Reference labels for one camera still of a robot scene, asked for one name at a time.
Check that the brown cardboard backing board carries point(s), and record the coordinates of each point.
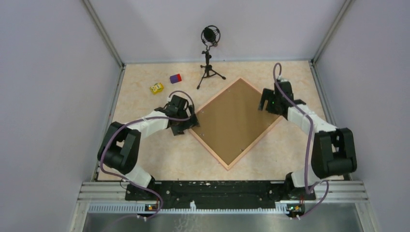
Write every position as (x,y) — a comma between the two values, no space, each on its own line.
(235,121)

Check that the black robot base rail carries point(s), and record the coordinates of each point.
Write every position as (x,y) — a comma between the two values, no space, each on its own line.
(254,194)

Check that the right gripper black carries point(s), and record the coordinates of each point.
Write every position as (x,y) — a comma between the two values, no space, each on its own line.
(268,94)

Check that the black microphone on tripod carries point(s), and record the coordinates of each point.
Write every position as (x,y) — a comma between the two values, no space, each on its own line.
(210,37)

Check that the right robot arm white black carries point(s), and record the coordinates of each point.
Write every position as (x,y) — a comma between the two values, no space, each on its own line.
(330,150)

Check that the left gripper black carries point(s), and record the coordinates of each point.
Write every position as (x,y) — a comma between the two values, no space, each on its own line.
(188,124)

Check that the pink wooden picture frame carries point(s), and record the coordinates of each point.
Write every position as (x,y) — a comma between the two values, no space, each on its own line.
(208,147)

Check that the purple red toy block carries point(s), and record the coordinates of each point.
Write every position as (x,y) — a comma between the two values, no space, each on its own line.
(175,78)

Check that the yellow owl toy block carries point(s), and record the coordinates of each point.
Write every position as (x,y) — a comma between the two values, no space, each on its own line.
(156,88)

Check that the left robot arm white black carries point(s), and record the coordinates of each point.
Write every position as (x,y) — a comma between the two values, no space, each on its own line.
(120,147)

